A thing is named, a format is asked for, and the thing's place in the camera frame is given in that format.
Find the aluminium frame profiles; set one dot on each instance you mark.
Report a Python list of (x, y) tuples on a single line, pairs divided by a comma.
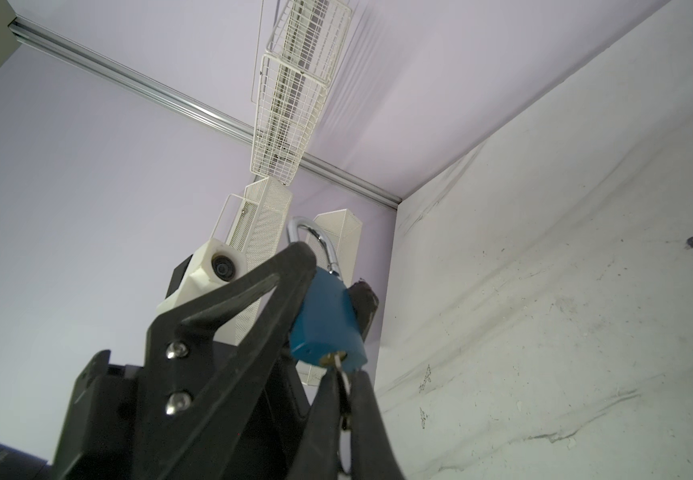
[(48, 42)]

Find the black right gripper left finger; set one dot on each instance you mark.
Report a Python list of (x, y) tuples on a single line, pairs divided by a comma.
[(317, 456)]

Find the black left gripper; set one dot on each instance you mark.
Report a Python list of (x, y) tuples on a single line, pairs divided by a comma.
[(200, 408)]

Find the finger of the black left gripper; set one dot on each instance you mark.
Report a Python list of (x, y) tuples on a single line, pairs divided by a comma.
[(365, 303)]

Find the white wire wall basket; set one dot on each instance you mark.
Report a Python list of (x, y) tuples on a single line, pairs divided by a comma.
[(295, 75)]

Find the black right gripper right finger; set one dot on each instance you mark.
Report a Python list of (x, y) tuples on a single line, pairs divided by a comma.
[(372, 456)]

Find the upper white mesh shelf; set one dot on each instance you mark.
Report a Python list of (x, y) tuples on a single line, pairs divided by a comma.
[(251, 224)]

